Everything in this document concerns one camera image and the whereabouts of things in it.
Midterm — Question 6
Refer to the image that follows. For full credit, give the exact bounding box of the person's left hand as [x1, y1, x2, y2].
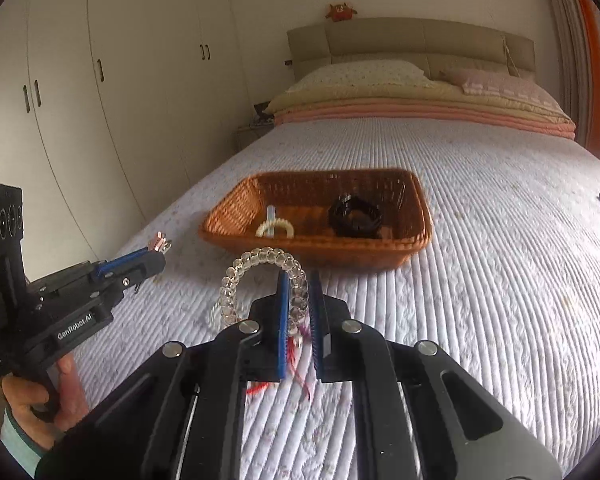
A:
[1, 354, 89, 453]

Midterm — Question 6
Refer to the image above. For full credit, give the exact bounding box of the white floral pillow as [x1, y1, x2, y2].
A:
[287, 59, 434, 94]

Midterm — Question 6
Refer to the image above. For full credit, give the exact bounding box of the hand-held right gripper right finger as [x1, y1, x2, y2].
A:
[310, 270, 564, 480]

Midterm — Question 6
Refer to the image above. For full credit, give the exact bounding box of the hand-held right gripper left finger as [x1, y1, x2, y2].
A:
[36, 270, 301, 480]

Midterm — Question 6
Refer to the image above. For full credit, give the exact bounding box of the pink checked pillow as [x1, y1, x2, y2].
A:
[439, 67, 564, 112]

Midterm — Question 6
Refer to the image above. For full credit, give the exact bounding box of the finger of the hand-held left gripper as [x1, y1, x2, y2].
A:
[102, 251, 167, 306]
[91, 249, 156, 282]

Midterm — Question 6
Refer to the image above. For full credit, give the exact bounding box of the clear bead bracelet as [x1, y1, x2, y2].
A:
[207, 246, 314, 404]

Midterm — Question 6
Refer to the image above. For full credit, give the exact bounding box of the folded pink blanket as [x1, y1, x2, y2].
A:
[273, 102, 577, 141]

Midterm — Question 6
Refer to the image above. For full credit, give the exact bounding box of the bed with white quilted cover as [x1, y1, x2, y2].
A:
[72, 115, 600, 480]

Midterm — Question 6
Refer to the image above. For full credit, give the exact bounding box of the brown wicker basket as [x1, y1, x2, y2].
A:
[198, 167, 434, 272]

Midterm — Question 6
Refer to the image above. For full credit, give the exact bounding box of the white bead bracelet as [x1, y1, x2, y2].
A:
[254, 205, 296, 239]

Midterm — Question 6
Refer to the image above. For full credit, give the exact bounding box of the striped orange curtain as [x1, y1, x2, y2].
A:
[539, 0, 600, 155]

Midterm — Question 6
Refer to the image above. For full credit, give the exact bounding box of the black bead bracelet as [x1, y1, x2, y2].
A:
[327, 193, 384, 239]

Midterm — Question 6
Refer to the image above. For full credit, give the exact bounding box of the person's left forearm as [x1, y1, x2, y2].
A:
[0, 405, 47, 479]

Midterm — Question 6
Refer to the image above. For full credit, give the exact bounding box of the beige padded headboard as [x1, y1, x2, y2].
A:
[286, 16, 536, 84]

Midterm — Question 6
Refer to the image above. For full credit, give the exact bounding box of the folded beige quilt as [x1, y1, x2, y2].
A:
[267, 81, 572, 125]

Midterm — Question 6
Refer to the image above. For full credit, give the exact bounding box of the white wardrobe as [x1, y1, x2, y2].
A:
[0, 0, 255, 271]

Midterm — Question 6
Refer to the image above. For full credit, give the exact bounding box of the red plush toy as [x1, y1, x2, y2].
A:
[328, 2, 359, 24]

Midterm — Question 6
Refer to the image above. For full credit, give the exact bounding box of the beige nightstand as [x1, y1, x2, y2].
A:
[236, 122, 276, 156]

